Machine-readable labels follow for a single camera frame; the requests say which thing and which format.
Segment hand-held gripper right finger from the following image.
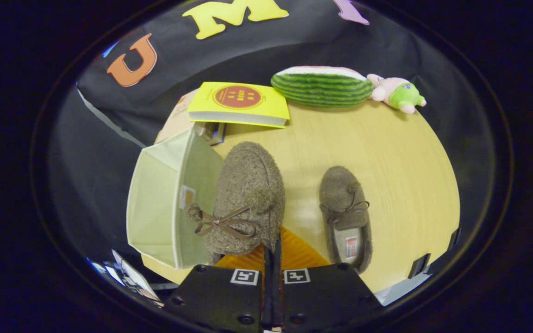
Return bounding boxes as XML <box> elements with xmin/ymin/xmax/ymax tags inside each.
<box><xmin>273</xmin><ymin>226</ymin><xmax>384</xmax><ymax>333</ymax></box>

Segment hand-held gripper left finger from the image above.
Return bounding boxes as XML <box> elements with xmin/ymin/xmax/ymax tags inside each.
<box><xmin>164</xmin><ymin>243</ymin><xmax>274</xmax><ymax>333</ymax></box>

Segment brown fuzzy shoe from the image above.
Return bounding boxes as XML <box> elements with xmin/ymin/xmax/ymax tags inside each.
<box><xmin>319</xmin><ymin>166</ymin><xmax>373</xmax><ymax>275</ymax></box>
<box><xmin>186</xmin><ymin>141</ymin><xmax>286</xmax><ymax>265</ymax></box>

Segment pale fabric storage box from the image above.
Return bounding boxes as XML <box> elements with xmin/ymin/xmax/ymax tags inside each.
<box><xmin>126</xmin><ymin>129</ymin><xmax>224</xmax><ymax>270</ymax></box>

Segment printed paper sheets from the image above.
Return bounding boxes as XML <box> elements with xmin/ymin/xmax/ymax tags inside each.
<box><xmin>88</xmin><ymin>250</ymin><xmax>165</xmax><ymax>308</ymax></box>

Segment beige book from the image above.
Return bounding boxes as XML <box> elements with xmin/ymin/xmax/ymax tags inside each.
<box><xmin>155</xmin><ymin>89</ymin><xmax>211</xmax><ymax>144</ymax></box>

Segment yellow book red circle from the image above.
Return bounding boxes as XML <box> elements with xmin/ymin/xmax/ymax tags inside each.
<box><xmin>186</xmin><ymin>82</ymin><xmax>291</xmax><ymax>129</ymax></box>

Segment watermelon slice plush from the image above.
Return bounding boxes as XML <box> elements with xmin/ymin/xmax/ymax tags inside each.
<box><xmin>271</xmin><ymin>66</ymin><xmax>374</xmax><ymax>108</ymax></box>

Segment pink and green plush toy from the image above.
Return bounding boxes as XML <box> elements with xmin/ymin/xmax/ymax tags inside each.
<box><xmin>367</xmin><ymin>74</ymin><xmax>427</xmax><ymax>114</ymax></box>

